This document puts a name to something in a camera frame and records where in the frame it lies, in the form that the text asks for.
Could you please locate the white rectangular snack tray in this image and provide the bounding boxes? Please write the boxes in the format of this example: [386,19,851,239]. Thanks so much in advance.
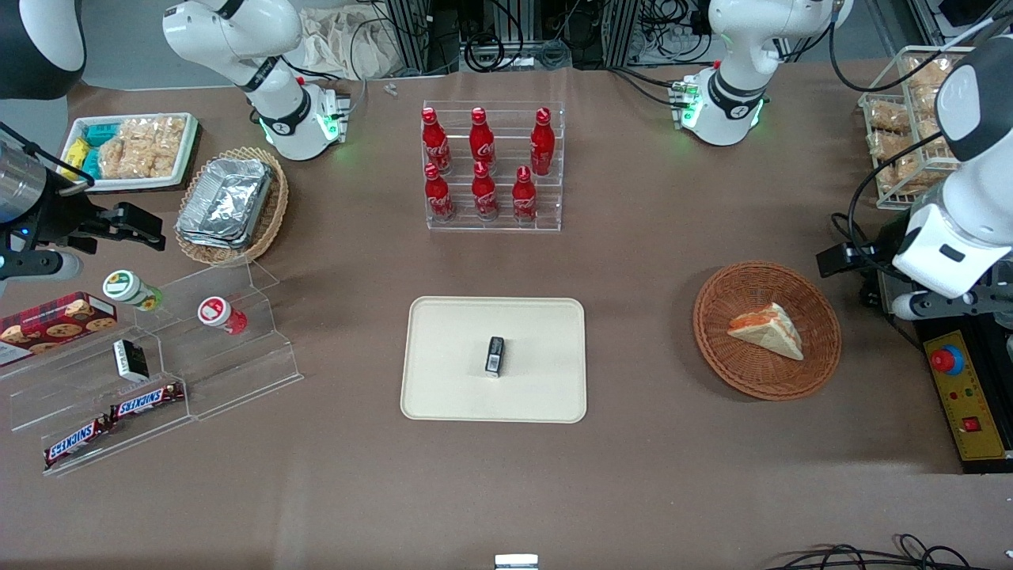
[59,112,199,193]

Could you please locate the red cola bottle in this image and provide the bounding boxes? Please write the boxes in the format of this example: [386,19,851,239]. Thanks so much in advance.
[423,163,457,223]
[529,107,557,177]
[421,107,453,176]
[469,107,498,176]
[511,165,540,223]
[471,161,500,222]

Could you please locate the triangular sandwich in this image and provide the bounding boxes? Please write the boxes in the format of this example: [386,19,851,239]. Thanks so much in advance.
[727,302,805,362]

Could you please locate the red cookie box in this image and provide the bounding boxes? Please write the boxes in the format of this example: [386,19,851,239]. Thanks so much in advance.
[0,291,119,367]

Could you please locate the stacked aluminium foil trays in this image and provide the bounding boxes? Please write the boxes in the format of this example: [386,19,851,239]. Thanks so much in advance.
[175,157,275,251]

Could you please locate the black power cable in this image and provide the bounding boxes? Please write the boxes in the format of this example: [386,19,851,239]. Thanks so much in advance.
[829,212,927,353]

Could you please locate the bag of rice crackers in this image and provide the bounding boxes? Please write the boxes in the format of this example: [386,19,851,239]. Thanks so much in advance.
[97,116,188,181]

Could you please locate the light wicker basket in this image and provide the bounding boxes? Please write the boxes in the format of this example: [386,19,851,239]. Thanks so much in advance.
[173,146,290,268]

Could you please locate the brown wicker basket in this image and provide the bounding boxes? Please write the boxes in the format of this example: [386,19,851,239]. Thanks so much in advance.
[693,261,843,401]

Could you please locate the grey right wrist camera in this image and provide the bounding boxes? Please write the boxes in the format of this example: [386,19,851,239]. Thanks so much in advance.
[0,251,83,280]

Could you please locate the yellow emergency stop box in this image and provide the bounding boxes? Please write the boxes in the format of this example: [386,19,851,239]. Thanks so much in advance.
[923,329,1011,463]

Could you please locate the small black white box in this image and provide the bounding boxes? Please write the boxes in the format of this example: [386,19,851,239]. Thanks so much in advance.
[112,338,150,383]

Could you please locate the clear acrylic stepped shelf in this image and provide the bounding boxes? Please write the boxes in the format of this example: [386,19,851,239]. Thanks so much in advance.
[0,260,305,477]

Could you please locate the yellow snack packet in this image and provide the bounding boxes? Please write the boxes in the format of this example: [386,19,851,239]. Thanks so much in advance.
[62,138,93,181]

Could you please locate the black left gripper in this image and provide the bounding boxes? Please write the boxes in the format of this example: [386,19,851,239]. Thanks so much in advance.
[817,218,912,279]

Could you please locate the beige plastic tray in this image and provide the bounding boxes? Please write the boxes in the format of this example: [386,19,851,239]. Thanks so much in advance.
[400,296,588,424]

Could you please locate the beige cloth bag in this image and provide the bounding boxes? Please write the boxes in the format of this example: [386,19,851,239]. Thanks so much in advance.
[294,6,406,82]

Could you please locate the green lidded cup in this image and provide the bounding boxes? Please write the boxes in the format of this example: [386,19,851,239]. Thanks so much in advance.
[102,269,165,312]

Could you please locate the black countertop appliance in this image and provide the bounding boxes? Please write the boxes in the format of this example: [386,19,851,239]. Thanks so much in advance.
[861,273,1013,476]

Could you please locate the Snickers chocolate bar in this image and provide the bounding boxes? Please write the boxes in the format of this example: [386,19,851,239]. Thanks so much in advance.
[108,382,185,421]
[43,416,112,469]

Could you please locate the red lidded cup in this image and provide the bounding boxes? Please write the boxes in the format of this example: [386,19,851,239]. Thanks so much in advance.
[197,296,249,336]

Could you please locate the white wire rack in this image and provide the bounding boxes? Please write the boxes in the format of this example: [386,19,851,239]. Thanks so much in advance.
[858,45,982,211]

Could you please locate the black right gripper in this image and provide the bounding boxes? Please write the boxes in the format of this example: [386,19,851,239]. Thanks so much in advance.
[28,168,167,256]

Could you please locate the coiled black cable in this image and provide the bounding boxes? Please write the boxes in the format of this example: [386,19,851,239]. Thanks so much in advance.
[462,33,509,74]

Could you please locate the black floor cables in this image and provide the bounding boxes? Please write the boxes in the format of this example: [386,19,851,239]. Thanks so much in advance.
[764,534,1013,570]

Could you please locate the clear acrylic bottle rack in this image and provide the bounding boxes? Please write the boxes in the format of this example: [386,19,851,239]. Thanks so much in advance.
[421,100,566,233]

